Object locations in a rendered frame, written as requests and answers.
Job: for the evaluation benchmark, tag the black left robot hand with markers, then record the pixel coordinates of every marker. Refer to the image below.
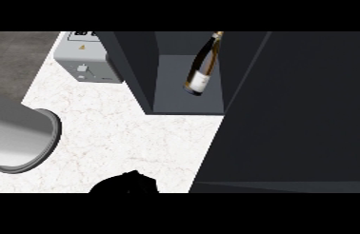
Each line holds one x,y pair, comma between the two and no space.
126,184

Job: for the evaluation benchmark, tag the dark grey cabinet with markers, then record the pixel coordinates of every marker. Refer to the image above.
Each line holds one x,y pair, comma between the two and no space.
140,69

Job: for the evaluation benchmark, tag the dark wine bottle, white label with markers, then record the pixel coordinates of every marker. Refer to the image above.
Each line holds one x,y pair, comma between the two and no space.
201,75

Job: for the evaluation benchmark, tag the dark grey cabinet door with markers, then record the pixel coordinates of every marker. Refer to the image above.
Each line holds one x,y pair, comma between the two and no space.
291,117

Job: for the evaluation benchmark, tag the grey round metal pot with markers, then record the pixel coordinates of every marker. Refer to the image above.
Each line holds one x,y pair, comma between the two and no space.
24,139

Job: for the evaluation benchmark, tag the pale grey boxy appliance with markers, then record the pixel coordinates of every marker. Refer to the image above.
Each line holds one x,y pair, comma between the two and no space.
84,58

